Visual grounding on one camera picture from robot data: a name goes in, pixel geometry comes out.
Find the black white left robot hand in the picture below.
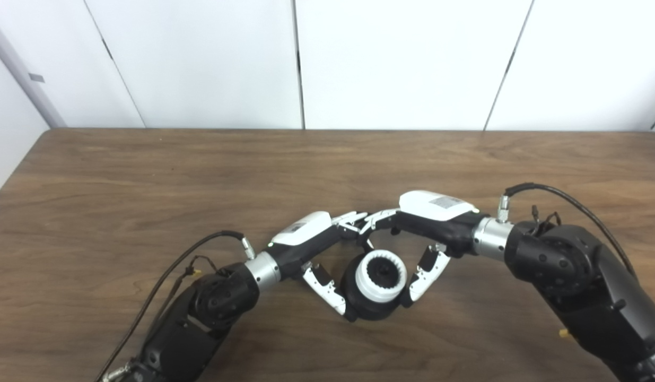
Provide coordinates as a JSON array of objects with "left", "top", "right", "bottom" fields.
[{"left": 244, "top": 211, "right": 370, "bottom": 316}]

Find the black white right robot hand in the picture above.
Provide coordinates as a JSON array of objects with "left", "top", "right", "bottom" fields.
[{"left": 359, "top": 190, "right": 514, "bottom": 303}]

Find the white toothed ring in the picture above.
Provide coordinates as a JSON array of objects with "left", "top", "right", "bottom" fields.
[{"left": 355, "top": 250, "right": 408, "bottom": 303}]

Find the round black stepped part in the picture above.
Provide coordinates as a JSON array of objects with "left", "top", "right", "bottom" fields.
[{"left": 340, "top": 254, "right": 407, "bottom": 322}]

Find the thin right arm wire bundle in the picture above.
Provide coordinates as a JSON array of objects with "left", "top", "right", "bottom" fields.
[{"left": 529, "top": 206, "right": 562, "bottom": 234}]

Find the thin arm wire bundle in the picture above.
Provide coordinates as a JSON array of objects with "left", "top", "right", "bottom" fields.
[
  {"left": 529, "top": 206, "right": 562, "bottom": 234},
  {"left": 168, "top": 256, "right": 219, "bottom": 282}
]

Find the thin left arm wire bundle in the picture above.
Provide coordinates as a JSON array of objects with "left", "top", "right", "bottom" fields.
[{"left": 168, "top": 256, "right": 219, "bottom": 282}]

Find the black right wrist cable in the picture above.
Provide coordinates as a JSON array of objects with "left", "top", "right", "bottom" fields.
[{"left": 497, "top": 183, "right": 638, "bottom": 276}]

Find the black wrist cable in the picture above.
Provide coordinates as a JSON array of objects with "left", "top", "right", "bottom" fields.
[
  {"left": 497, "top": 183, "right": 638, "bottom": 276},
  {"left": 94, "top": 230, "right": 256, "bottom": 382}
]

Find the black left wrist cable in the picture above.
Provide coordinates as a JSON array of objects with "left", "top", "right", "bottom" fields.
[{"left": 94, "top": 230, "right": 256, "bottom": 382}]

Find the grey wall corner post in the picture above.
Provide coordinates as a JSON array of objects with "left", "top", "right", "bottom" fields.
[{"left": 0, "top": 13, "right": 67, "bottom": 129}]

